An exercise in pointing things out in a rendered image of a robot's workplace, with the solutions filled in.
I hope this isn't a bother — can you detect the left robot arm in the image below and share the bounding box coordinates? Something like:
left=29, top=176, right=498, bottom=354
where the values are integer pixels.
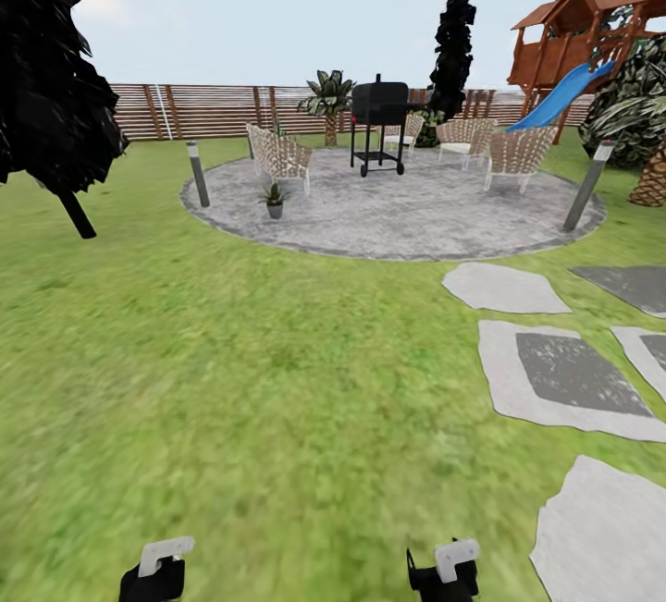
left=119, top=534, right=195, bottom=602

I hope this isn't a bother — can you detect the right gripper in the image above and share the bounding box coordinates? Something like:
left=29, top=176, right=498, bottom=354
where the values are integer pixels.
left=408, top=560, right=478, bottom=602

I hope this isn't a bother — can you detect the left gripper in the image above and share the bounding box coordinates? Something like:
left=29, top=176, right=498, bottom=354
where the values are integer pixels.
left=119, top=559, right=185, bottom=602

